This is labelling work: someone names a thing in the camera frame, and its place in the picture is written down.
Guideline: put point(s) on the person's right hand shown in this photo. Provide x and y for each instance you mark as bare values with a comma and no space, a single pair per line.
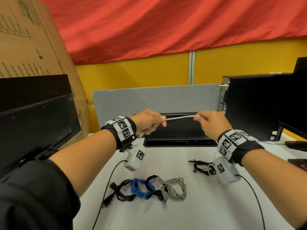
214,125

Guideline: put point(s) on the person's left hand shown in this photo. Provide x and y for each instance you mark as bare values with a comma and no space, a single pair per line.
146,120

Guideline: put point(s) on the person's right fingers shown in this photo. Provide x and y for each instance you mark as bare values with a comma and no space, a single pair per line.
200,116

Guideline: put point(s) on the person's left fingers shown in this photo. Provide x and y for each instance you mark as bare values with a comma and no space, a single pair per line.
158,123

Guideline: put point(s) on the person's left forearm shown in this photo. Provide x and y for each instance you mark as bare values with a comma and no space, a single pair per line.
84,160

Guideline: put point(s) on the person's right forearm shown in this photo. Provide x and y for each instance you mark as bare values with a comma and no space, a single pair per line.
275,179

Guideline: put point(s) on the grey desk divider panel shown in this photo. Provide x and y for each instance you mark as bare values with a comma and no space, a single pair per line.
156,100

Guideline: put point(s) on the black marker wristband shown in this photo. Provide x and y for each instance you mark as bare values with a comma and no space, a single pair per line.
122,130
236,143

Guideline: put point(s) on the black computer tower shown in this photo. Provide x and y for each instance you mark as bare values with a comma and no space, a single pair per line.
251,105

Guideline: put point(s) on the black monitor with stand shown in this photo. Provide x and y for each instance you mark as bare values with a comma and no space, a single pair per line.
296,112

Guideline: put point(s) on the red cloth curtain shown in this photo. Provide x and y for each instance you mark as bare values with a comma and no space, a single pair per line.
168,23

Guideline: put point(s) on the black mouse pad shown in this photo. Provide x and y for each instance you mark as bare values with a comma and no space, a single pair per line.
299,164

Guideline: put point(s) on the large cardboard box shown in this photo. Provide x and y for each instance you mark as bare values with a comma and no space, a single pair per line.
36,45

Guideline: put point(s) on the black sleeve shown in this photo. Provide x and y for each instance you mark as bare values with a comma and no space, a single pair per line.
31,198

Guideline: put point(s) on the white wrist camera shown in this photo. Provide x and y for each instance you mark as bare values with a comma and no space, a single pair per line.
225,171
135,158

